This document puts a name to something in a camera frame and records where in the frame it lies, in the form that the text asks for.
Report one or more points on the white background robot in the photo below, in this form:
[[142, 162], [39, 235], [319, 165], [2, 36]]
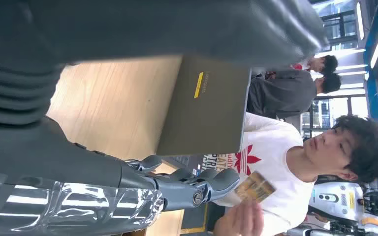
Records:
[[332, 198]]

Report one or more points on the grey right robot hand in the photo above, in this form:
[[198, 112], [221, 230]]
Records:
[[62, 169]]

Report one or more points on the grey laptop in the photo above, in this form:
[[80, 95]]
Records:
[[205, 114]]

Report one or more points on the bystander person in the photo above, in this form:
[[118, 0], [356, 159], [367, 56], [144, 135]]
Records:
[[326, 63], [280, 94]]

